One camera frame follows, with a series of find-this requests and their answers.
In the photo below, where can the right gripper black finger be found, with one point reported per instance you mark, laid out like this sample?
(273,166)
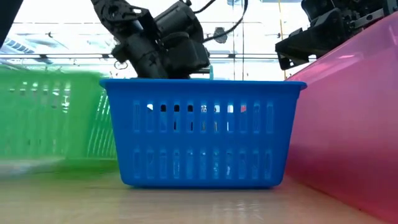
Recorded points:
(298,49)

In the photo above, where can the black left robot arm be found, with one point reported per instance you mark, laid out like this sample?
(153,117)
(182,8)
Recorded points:
(118,15)

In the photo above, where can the round ceiling lamp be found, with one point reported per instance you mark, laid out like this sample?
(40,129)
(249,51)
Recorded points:
(220,35)

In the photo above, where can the pink translucent bin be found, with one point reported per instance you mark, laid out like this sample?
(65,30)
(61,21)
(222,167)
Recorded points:
(348,124)

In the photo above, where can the ceiling light strip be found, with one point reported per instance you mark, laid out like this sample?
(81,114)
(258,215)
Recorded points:
(77,56)

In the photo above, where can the blue plastic basket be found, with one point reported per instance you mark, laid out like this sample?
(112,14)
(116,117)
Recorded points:
(202,140)

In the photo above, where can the green plastic basket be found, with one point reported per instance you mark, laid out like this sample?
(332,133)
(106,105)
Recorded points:
(46,124)

